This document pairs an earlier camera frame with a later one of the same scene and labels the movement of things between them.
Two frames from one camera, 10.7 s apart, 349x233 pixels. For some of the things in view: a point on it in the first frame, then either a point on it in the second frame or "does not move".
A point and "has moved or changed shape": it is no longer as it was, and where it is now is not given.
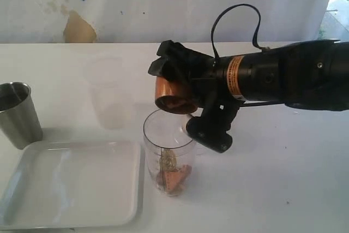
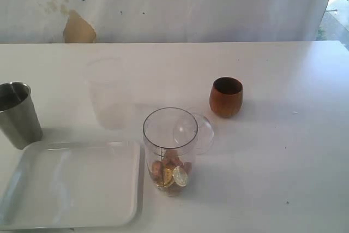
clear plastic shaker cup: x=169 y=151 does not move
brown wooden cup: x=174 y=97 has moved or changed shape
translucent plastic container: x=112 y=100 does not move
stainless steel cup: x=18 y=116 does not move
